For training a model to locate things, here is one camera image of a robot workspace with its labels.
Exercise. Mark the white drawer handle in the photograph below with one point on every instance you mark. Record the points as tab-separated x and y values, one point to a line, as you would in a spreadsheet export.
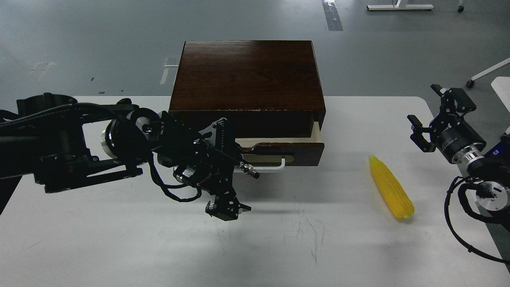
275	165

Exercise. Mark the white chair leg with caster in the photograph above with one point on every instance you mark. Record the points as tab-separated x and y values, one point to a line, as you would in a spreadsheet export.
470	83

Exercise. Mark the white desk leg base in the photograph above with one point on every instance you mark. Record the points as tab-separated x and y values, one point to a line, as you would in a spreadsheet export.
400	5

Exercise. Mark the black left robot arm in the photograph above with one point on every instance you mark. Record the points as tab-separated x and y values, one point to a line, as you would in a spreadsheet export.
67	145

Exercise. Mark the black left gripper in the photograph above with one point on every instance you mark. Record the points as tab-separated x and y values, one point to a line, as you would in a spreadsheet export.
204	160

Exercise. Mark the dark wooden drawer cabinet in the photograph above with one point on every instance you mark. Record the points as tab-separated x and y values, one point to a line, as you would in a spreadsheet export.
266	88

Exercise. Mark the yellow corn cob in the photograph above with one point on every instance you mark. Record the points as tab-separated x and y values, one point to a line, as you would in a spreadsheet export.
390	189

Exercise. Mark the dark wooden drawer front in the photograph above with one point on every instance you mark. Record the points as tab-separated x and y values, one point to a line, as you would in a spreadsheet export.
296	151

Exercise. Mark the white table corner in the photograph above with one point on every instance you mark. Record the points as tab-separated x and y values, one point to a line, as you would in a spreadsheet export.
501	86

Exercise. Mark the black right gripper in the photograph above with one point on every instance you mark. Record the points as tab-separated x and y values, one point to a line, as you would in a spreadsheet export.
449	132

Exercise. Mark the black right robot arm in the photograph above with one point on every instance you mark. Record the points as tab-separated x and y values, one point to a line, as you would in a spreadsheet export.
492	169

